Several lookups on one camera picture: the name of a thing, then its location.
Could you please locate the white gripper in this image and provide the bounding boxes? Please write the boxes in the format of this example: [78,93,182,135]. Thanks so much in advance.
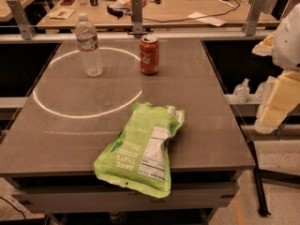
[252,4,300,134]

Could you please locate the clear plastic water bottle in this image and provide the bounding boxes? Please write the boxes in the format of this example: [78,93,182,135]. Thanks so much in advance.
[75,13,103,77]

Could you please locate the clear sanitizer bottle right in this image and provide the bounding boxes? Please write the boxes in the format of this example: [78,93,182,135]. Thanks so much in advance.
[255,76,276,101]

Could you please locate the clear sanitizer bottle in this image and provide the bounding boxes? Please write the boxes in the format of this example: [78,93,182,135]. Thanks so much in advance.
[232,78,250,103]
[255,76,276,101]

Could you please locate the clear sanitizer bottle left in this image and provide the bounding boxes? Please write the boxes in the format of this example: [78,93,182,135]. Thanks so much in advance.
[232,78,250,103]

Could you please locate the red cola can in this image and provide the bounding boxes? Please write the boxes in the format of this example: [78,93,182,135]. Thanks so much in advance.
[140,34,159,75]

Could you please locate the wooden back desk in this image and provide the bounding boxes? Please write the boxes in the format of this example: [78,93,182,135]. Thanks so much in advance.
[36,0,280,30]

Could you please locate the black floor pole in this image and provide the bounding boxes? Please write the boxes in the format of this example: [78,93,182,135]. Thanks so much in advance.
[247,141,271,218]

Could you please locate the green snack bag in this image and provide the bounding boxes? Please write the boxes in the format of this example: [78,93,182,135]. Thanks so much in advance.
[94,102,185,199]

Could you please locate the black sunglasses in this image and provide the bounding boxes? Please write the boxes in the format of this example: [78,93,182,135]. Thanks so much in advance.
[107,6,123,19]

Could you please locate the brown phone on desk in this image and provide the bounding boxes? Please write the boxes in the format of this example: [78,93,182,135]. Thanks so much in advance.
[61,0,75,6]

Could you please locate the beige card on desk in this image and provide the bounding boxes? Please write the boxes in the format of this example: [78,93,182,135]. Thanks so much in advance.
[49,7,75,20]

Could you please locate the right metal bracket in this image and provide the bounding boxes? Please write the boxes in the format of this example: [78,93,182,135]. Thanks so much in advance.
[242,0,265,36]

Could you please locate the metal bracket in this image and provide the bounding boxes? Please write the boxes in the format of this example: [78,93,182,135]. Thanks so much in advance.
[7,0,36,39]
[242,0,265,36]
[129,0,147,38]

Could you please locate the black cable on desk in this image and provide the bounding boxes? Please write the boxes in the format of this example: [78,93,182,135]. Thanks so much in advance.
[142,0,242,23]

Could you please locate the middle metal bracket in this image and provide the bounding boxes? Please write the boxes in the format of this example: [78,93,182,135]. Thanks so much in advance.
[129,0,147,38]

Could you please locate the left metal bracket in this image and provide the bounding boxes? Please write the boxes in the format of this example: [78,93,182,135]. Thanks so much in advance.
[7,0,36,39]

